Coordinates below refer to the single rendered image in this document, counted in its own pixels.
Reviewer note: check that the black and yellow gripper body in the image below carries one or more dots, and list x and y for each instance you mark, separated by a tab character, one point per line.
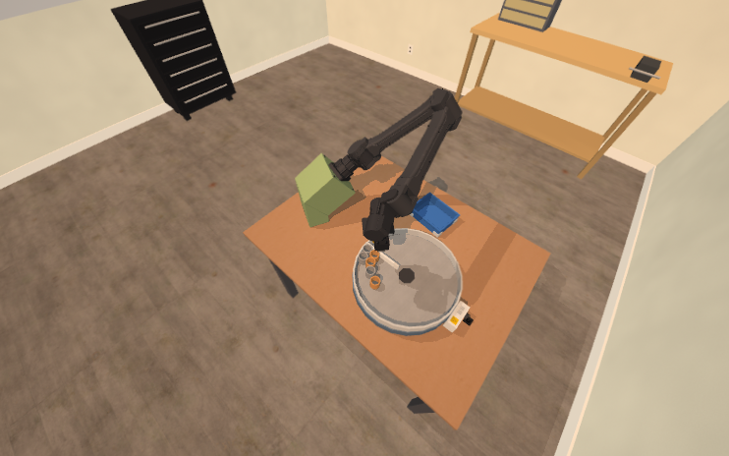
364	220

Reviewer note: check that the blue crate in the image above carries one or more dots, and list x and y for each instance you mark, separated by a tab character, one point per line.
431	210

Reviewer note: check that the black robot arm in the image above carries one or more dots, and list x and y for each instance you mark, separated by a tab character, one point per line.
364	153

